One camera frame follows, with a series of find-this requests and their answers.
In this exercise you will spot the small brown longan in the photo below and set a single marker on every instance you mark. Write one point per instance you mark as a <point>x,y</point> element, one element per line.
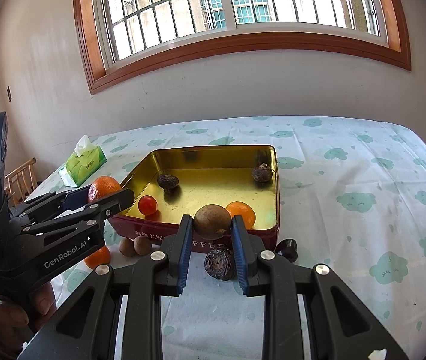
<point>142,245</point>
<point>126,246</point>
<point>212,219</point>

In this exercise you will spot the shiny dark water chestnut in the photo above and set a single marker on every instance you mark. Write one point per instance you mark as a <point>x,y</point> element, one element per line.
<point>286,249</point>

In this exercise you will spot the red and gold tin box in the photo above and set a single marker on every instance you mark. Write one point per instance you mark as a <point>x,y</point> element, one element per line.
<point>213,180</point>

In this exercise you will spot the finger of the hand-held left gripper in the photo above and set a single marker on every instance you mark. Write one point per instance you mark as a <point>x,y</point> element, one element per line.
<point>115,200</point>
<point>76,197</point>

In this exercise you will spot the green tissue box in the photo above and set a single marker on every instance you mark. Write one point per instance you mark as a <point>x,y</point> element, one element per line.
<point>85,163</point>

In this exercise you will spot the red tomato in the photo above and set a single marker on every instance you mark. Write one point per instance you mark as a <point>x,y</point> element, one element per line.
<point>148,205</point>

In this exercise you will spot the wrinkled dark water chestnut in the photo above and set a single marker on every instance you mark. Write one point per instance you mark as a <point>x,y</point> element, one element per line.
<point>167,182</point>
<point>261,173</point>

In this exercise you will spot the purple wrinkled passion fruit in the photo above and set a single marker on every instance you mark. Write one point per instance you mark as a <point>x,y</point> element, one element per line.
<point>218,264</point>

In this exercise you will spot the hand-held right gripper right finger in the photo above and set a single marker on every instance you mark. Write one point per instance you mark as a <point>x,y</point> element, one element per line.
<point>240,255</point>

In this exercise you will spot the wooden framed barred window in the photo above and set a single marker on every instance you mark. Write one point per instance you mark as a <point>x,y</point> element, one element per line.
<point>235,41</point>

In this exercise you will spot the light wooden chair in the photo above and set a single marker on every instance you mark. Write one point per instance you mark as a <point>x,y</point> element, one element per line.
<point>19,178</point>

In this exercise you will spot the dark wall switch plate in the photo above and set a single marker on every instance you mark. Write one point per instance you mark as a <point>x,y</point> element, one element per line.
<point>9,93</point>

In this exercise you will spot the person's left hand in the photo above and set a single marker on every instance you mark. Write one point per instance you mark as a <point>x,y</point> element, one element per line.
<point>2,318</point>

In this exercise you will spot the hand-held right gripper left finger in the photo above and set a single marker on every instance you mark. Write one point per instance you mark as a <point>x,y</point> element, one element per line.
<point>184,255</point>

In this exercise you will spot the cloud print tablecloth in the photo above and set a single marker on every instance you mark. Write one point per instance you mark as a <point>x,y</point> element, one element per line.
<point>348,165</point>

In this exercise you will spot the orange mandarin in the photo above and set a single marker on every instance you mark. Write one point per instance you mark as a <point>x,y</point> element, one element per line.
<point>104,185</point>
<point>244,213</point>
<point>98,258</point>

